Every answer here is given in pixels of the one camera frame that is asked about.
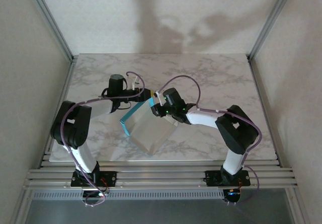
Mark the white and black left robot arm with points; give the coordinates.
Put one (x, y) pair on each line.
(73, 125)

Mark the aluminium side rail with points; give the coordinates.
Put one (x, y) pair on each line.
(64, 93)
(261, 95)

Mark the aluminium frame leg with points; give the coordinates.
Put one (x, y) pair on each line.
(298, 209)
(20, 209)

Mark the aluminium frame post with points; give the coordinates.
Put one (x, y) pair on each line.
(50, 17)
(273, 20)

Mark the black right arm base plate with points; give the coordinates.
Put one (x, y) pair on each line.
(212, 177)

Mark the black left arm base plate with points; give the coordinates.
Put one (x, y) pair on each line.
(110, 177)

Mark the aluminium frame cross rails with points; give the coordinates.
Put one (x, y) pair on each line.
(161, 176)

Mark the lit controller board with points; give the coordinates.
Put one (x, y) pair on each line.
(99, 195)
(232, 193)

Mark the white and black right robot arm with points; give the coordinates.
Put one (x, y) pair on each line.
(201, 118)

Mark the teal and white paper box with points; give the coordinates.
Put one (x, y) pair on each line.
(148, 131)

